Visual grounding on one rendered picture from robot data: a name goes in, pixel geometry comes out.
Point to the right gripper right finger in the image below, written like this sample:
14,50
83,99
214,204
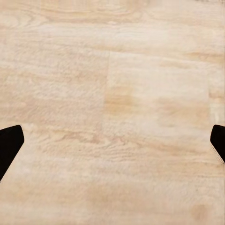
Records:
218,140

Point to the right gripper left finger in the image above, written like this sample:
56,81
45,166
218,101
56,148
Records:
11,140

